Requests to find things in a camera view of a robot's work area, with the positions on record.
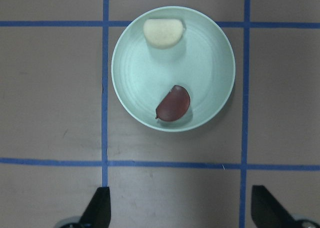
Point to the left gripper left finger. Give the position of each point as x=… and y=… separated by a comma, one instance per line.
x=98, y=211

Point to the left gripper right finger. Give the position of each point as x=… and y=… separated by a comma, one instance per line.
x=266, y=211

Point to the white bun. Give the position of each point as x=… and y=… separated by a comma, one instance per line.
x=163, y=33

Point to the brown bun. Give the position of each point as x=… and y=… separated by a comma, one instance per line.
x=174, y=105

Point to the mint green plate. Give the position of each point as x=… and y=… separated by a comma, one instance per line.
x=202, y=62

